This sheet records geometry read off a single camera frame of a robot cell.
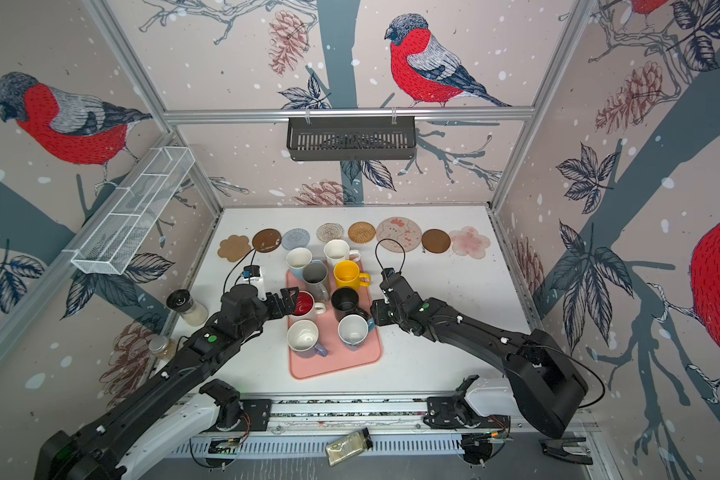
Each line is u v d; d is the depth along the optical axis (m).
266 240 1.11
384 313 0.75
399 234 1.14
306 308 0.84
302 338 0.85
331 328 0.88
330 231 1.14
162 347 0.75
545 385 0.41
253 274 0.70
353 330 0.86
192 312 0.86
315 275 0.92
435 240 1.08
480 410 0.61
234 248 1.10
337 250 0.98
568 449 0.68
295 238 1.11
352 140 1.05
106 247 0.70
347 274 0.96
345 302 0.89
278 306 0.71
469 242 1.10
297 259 0.96
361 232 1.14
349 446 0.66
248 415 0.73
